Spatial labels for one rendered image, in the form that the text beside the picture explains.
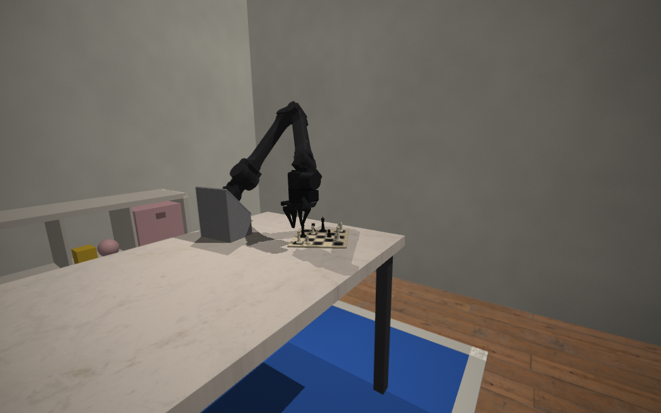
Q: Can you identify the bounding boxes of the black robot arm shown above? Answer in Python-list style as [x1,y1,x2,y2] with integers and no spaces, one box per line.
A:
[222,101,322,208]

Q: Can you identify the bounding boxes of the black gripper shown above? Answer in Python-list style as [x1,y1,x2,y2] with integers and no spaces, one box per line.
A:
[281,187,311,228]

